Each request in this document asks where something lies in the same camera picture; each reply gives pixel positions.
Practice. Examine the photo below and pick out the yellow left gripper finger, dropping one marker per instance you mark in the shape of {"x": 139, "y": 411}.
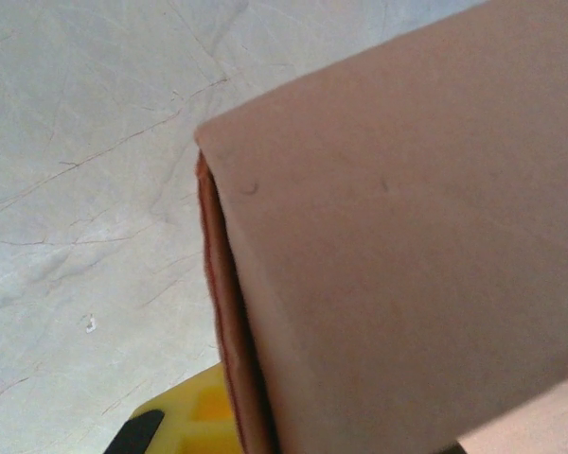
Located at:
{"x": 184, "y": 421}

